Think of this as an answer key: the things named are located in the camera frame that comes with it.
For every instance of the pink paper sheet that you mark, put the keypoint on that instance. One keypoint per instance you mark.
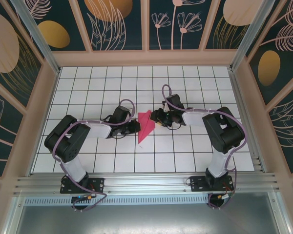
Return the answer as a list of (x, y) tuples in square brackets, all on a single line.
[(145, 126)]

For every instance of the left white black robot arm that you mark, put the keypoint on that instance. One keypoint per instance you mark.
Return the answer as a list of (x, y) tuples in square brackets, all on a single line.
[(98, 129)]

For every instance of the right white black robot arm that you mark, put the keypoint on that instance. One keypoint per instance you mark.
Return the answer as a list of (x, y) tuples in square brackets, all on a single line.
[(194, 118)]

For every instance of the grey metal sheet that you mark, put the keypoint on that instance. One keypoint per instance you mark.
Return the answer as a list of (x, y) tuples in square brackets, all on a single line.
[(146, 219)]

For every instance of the long aluminium mounting rail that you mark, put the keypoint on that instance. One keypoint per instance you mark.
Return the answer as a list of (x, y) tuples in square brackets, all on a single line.
[(146, 182)]

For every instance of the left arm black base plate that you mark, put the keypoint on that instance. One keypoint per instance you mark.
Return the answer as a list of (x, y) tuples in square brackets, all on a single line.
[(98, 184)]

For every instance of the aluminium side rail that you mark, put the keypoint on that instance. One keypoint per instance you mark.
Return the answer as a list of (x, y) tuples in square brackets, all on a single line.
[(244, 117)]

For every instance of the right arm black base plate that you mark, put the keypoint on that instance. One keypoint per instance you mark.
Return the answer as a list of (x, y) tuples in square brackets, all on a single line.
[(196, 184)]

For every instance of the aluminium frame post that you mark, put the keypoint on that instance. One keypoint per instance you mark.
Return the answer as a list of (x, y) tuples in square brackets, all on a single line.
[(39, 41), (249, 31)]

